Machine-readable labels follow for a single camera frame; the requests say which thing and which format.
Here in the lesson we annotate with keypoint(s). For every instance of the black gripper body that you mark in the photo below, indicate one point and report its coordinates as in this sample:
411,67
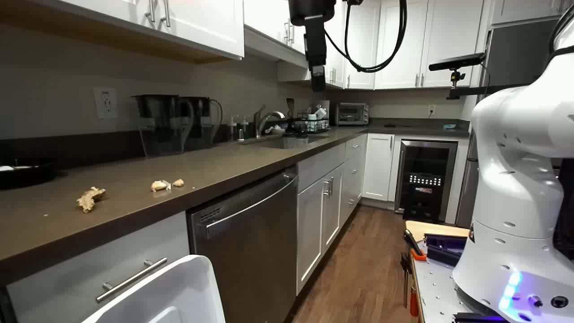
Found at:
312,12

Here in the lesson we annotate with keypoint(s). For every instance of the tan ginger root piece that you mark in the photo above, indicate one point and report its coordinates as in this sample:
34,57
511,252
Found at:
90,198

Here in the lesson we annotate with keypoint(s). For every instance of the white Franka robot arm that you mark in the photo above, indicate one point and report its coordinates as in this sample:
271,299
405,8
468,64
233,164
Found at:
520,180

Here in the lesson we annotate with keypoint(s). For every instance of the dark blue flat object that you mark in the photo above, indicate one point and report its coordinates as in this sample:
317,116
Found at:
445,249

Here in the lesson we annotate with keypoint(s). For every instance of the dishes beside sink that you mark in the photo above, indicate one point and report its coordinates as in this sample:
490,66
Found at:
316,118

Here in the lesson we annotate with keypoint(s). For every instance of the silver toaster oven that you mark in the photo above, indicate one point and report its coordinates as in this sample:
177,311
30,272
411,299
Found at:
351,114

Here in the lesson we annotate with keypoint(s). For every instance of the chrome sink faucet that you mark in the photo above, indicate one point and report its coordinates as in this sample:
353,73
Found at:
265,121

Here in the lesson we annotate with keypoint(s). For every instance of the white upper cabinet row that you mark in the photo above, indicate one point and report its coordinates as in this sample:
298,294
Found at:
430,42

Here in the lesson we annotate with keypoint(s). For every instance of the white lower cabinet doors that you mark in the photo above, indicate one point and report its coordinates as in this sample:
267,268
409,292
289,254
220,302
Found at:
328,204

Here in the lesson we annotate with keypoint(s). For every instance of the black glass-door wine fridge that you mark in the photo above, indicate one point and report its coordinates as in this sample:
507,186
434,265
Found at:
425,180

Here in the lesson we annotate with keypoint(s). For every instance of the tiny tan food piece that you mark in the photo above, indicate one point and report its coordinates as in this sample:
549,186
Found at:
177,184

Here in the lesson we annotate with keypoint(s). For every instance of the stainless steel dishwasher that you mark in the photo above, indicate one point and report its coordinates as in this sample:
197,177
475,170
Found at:
251,245

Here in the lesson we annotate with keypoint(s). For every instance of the small tan food piece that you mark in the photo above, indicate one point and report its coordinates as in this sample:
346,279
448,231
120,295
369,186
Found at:
160,186

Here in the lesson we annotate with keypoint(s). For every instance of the light wooden board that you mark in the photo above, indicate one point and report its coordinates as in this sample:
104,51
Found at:
436,231

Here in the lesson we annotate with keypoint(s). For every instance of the orange and black clamp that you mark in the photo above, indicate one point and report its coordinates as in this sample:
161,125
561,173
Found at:
412,247

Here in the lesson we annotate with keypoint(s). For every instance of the stainless steel refrigerator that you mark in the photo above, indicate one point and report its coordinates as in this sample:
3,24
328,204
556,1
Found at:
516,55

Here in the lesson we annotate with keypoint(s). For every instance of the perforated robot mounting table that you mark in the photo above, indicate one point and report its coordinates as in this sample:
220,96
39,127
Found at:
439,294

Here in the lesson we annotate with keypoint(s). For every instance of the white upper wall cabinet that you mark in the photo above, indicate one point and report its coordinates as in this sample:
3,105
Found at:
179,24

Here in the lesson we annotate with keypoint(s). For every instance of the black camera on stand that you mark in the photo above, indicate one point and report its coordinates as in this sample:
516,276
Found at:
457,64

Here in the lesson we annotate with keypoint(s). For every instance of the white wall outlet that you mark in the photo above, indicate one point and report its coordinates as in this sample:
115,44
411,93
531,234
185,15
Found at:
106,103

